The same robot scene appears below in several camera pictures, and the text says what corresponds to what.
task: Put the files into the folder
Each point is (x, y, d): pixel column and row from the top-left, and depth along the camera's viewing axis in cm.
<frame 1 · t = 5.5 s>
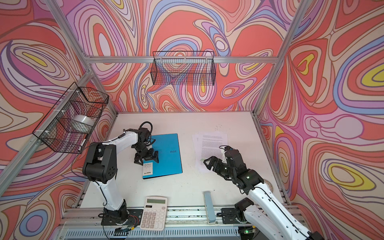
left hand: (153, 161, 92), fingers open
right hand: (210, 168, 76), fingers open
blue file folder: (169, 157, 98), on the table
stack of printed papers: (206, 145, 104), on the table

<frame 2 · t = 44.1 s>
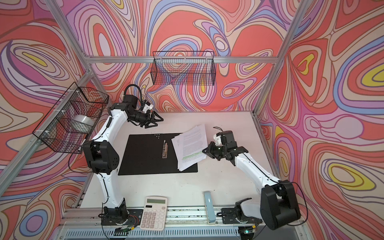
left hand: (160, 120, 86), fingers open
right hand: (203, 154, 83), fingers closed
blue file folder: (149, 147, 107), on the table
stack of printed papers: (190, 146, 95), point 7 cm above the table

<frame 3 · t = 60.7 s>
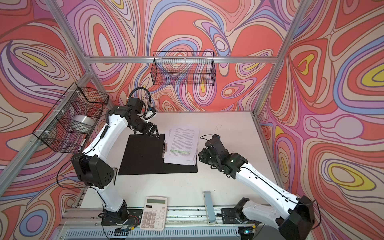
left hand: (152, 129, 83), fingers open
right hand: (201, 158, 77), fingers open
stack of printed papers: (182, 144, 103), on the table
the other named things where they were.

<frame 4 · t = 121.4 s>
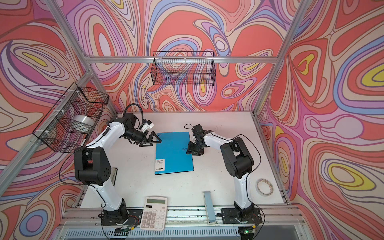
left hand: (156, 141, 85), fingers open
right hand: (190, 156, 95), fingers open
blue file folder: (171, 155, 97), on the table
